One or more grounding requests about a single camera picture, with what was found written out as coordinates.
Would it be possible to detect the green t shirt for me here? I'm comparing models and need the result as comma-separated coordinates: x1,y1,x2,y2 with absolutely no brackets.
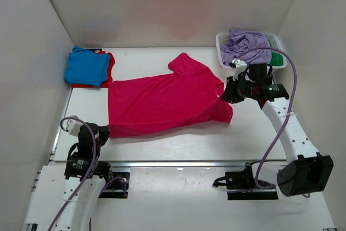
270,51,284,67

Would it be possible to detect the white plastic basket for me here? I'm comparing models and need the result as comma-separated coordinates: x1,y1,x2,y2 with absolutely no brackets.
216,31,288,76

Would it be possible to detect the lavender t shirt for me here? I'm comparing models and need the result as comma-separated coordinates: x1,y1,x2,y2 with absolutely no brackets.
224,29,271,65

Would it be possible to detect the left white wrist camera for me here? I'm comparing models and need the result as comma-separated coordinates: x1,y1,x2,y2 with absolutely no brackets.
59,116,83,137

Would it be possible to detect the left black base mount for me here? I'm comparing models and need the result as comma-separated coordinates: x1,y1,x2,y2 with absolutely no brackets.
99,164,130,199

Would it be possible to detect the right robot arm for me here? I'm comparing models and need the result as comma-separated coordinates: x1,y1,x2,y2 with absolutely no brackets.
221,60,334,196

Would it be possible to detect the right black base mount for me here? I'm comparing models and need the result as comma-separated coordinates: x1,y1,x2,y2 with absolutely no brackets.
212,163,278,201

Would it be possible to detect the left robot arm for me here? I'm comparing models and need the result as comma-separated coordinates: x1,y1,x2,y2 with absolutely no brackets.
48,117,113,230

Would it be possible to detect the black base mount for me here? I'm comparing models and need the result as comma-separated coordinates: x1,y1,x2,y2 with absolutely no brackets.
212,163,278,201
99,164,130,199

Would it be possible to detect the blue folded t shirt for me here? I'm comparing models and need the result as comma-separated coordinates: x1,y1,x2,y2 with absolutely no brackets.
64,46,111,88

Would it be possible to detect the red folded t shirt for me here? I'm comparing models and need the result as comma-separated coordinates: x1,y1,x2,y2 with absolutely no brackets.
71,51,116,88

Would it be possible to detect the magenta t shirt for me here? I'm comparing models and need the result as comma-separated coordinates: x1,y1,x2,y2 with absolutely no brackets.
108,53,233,138

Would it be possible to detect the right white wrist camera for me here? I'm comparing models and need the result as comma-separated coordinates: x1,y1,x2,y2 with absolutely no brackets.
229,59,248,81

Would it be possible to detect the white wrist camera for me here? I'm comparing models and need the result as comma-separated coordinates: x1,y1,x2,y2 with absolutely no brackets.
59,116,83,137
229,59,248,81

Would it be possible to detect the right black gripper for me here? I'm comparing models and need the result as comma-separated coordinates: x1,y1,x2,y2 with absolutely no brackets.
221,75,256,104

